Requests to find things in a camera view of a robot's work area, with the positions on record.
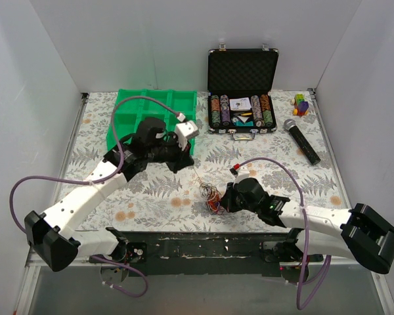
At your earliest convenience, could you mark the black poker chip case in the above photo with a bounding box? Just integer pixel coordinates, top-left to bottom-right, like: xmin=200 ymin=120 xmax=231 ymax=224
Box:
xmin=208 ymin=43 xmax=279 ymax=140

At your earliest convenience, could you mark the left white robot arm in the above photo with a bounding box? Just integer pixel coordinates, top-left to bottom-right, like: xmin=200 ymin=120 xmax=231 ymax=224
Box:
xmin=24 ymin=117 xmax=199 ymax=272

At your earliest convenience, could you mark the coloured wire bundle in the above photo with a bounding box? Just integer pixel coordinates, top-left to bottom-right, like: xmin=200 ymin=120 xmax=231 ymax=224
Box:
xmin=196 ymin=182 xmax=226 ymax=216

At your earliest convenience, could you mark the colourful toy block train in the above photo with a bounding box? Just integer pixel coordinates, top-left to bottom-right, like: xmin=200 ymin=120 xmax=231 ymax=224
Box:
xmin=290 ymin=94 xmax=309 ymax=117

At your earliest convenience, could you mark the floral table mat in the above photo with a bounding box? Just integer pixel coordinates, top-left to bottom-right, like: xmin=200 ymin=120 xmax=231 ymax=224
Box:
xmin=80 ymin=91 xmax=349 ymax=232

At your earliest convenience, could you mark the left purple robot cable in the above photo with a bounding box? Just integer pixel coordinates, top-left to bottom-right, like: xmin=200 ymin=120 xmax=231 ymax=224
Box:
xmin=9 ymin=96 xmax=185 ymax=298

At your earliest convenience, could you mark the yellow wire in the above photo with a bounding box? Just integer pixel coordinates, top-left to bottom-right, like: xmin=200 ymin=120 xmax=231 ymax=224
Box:
xmin=192 ymin=165 xmax=204 ymax=186

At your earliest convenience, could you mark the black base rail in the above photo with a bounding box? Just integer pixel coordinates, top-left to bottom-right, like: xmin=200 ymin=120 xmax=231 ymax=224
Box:
xmin=105 ymin=228 xmax=309 ymax=283

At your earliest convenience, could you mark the black handheld microphone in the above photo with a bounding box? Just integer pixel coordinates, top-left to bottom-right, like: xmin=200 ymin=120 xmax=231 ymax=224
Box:
xmin=284 ymin=119 xmax=321 ymax=165

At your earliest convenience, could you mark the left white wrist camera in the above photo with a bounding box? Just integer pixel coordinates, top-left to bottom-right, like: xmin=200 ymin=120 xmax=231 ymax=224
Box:
xmin=174 ymin=112 xmax=200 ymax=151

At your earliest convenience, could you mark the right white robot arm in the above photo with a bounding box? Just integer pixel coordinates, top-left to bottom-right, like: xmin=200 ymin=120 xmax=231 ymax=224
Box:
xmin=220 ymin=178 xmax=394 ymax=274

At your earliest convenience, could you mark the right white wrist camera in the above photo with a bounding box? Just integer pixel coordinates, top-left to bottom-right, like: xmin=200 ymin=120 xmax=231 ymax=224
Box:
xmin=230 ymin=164 xmax=250 ymax=184

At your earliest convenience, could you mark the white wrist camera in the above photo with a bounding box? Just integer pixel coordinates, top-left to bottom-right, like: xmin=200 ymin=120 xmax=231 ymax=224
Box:
xmin=230 ymin=164 xmax=250 ymax=184
xmin=174 ymin=112 xmax=200 ymax=151

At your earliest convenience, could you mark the green compartment tray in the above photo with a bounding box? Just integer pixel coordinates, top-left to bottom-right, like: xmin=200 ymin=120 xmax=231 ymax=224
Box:
xmin=114 ymin=89 xmax=197 ymax=138

